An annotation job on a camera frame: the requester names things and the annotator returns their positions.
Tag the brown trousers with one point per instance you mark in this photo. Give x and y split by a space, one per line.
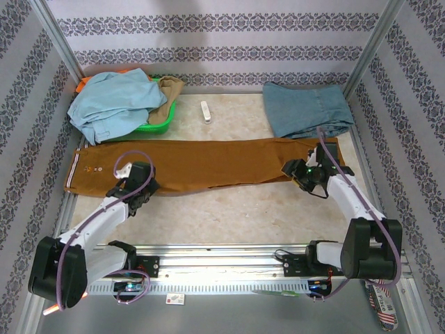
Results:
215 163

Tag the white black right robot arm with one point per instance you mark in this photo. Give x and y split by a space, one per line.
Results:
347 198

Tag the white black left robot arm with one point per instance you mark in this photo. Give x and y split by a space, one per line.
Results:
97 226

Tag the folded blue denim trousers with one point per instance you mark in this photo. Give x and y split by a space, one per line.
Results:
302 104

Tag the beige trousers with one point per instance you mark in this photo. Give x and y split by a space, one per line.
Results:
170 90

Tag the green plastic basket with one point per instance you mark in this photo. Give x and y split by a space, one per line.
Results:
156 128

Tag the small white remote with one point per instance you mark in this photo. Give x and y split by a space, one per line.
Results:
206 110

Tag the small circuit board with LED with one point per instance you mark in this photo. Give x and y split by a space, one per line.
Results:
129 286
318 284

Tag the orange garment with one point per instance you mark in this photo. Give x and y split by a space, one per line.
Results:
80 86

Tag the small white card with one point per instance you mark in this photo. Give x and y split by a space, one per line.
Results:
175 299

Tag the orange pen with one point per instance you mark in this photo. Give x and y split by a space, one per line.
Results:
50 309

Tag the flag print tube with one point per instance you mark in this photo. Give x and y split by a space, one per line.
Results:
382 306

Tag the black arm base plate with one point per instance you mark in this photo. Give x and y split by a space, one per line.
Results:
293 266
149 266

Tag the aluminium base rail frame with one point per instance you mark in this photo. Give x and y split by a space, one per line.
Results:
222 264

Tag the aluminium upright post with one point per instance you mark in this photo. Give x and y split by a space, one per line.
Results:
55 38
375 45

